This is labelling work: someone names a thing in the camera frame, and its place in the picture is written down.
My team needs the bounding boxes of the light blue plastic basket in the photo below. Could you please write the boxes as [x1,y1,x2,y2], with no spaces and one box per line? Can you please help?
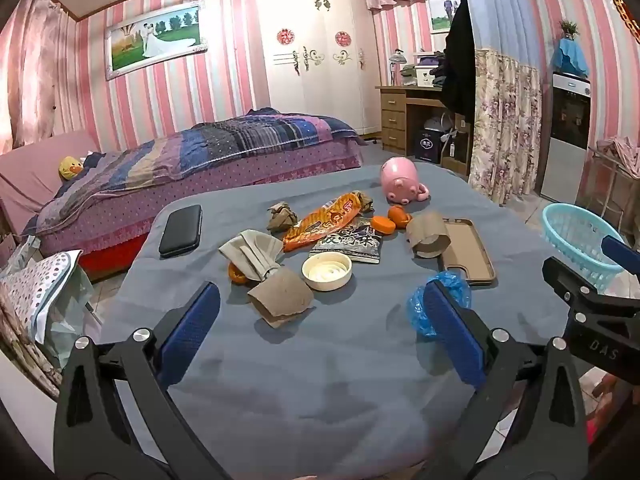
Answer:
[542,203,626,293]

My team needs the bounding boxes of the orange snack packet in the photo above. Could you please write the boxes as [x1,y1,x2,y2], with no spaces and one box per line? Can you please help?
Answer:
[282,190,376,253]

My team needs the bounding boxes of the dark printed snack packet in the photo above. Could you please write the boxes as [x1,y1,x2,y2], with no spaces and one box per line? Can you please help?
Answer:
[309,217,383,264]

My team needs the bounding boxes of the yellow duck plush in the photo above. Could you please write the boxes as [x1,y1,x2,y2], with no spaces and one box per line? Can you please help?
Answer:
[59,156,84,182]

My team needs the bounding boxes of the blue plastic bag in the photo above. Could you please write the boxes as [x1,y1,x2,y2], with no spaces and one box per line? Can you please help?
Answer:
[406,270,472,338]

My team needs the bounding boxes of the black box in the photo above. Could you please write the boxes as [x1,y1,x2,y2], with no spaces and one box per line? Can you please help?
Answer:
[412,127,443,158]

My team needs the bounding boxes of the beige cloth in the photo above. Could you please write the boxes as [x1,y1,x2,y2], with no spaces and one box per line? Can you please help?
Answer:
[218,229,285,282]

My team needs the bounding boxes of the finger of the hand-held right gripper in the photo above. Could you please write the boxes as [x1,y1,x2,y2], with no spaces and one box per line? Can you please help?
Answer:
[542,256,628,313]
[600,235,640,281]

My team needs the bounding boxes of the bed with purple sheet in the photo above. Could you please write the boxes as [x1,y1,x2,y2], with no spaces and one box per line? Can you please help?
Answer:
[0,107,368,276]

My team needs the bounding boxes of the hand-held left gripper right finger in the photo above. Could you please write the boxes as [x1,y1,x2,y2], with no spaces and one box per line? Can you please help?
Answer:
[422,280,591,480]

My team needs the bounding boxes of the wooden desk with drawers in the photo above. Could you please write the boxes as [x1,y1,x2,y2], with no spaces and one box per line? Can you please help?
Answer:
[375,84,473,171]

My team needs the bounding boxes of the grey tablecloth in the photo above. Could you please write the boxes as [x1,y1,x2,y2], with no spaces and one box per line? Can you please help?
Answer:
[95,160,576,480]

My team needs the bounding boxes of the blue cloth cover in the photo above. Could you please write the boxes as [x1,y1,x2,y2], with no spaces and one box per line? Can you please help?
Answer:
[551,37,590,78]

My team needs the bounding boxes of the polka dot bag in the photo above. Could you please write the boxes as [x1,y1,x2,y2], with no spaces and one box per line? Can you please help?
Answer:
[0,250,83,341]

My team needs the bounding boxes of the white wardrobe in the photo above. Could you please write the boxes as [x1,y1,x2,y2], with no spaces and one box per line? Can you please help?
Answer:
[245,0,383,136]

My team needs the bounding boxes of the pile of folded clothes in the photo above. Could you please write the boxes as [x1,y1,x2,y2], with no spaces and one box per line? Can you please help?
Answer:
[430,55,451,86]

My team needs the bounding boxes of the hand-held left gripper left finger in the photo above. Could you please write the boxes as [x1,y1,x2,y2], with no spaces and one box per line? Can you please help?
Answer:
[52,281,236,480]

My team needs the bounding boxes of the red gold wall decoration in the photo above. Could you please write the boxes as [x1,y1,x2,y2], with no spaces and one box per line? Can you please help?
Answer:
[609,0,640,43]

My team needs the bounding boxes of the small framed photo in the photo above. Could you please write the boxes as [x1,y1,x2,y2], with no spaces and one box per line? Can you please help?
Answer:
[427,0,463,35]

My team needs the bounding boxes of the teal plastic bag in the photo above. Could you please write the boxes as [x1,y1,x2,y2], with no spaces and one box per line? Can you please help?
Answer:
[30,260,93,371]

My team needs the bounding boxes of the white helmet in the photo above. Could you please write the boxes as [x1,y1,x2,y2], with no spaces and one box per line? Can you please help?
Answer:
[424,112,456,133]

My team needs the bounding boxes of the framed wedding photo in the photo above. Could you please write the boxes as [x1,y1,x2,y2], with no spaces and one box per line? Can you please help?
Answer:
[103,0,207,81]

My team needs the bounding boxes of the white jar lid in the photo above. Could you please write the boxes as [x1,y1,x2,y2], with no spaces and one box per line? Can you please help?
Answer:
[301,252,353,292]

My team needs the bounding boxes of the brown phone case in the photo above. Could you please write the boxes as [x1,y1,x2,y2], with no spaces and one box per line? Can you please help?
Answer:
[437,217,497,287]

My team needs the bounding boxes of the person's right hand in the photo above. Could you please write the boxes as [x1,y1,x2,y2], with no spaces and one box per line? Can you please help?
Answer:
[591,377,623,411]

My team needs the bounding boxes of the striped patchwork blanket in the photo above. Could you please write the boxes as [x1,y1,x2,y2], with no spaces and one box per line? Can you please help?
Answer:
[22,107,368,236]

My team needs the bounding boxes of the water dispenser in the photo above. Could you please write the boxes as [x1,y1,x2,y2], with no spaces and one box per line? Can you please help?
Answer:
[537,72,592,203]

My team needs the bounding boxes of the black zip case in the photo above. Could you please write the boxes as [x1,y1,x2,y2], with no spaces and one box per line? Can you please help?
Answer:
[158,204,203,259]

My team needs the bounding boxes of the white storage box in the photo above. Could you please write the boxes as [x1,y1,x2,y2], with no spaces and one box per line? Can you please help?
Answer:
[400,62,441,88]

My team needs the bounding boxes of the blue floral curtain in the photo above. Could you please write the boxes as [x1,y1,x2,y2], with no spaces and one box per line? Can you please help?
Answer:
[457,0,543,206]

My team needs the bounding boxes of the pink clothes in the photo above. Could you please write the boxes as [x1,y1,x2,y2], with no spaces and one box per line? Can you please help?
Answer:
[595,136,640,178]

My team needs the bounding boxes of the desk lamp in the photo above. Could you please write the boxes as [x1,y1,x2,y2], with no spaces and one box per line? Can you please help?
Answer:
[389,50,407,86]

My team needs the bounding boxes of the black hanging coat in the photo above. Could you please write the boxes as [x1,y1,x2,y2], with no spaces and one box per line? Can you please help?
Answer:
[441,0,476,121]

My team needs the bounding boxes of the round cardboard tube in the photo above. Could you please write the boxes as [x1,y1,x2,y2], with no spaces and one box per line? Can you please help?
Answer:
[405,211,452,259]

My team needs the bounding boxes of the brown paper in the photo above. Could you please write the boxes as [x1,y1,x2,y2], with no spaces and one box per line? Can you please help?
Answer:
[266,201,299,233]

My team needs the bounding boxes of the pink window curtain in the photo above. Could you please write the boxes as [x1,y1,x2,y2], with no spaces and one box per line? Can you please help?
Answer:
[0,0,63,156]

